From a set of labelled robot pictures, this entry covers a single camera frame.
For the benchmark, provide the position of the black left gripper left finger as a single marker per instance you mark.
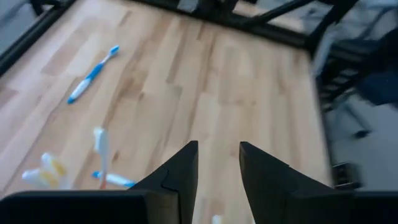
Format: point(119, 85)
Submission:
point(93, 208)

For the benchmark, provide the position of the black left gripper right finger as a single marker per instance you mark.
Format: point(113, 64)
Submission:
point(295, 208)

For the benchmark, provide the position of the blue and white toothbrush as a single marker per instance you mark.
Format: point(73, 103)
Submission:
point(93, 73)
point(116, 180)

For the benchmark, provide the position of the black frame post with brace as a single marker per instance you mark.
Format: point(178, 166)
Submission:
point(335, 18)

